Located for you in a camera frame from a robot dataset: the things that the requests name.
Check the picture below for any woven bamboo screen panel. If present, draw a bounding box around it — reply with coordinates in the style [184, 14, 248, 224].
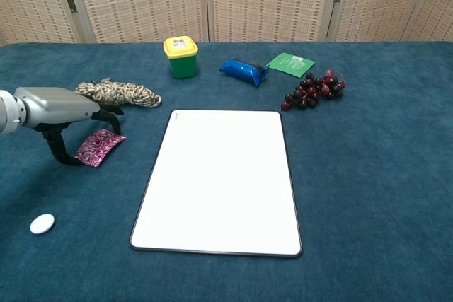
[401, 0, 453, 42]
[58, 0, 210, 44]
[0, 0, 81, 47]
[205, 0, 343, 43]
[325, 0, 435, 42]

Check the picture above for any pink patterned packet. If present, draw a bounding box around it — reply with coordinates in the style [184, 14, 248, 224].
[74, 128, 127, 168]

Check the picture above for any small white round disc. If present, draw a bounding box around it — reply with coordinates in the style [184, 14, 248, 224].
[29, 213, 56, 235]

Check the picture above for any white rectangular board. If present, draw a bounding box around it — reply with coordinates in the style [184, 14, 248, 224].
[129, 109, 304, 259]

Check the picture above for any blue felt table cover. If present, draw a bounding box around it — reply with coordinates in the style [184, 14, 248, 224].
[0, 40, 453, 302]

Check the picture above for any yellow lidded green container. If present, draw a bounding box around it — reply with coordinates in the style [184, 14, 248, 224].
[163, 35, 200, 80]

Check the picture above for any dark red grape bunch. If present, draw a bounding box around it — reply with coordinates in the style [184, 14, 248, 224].
[280, 69, 347, 112]

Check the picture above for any braided twine bundle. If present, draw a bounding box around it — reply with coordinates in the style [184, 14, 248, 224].
[74, 77, 163, 108]

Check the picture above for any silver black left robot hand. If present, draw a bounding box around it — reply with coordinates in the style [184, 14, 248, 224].
[13, 86, 125, 167]

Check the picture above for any blue snack pouch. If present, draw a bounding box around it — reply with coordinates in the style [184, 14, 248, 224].
[218, 57, 270, 88]

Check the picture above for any green sachet packet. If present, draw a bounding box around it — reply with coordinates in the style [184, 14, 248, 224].
[265, 52, 316, 79]

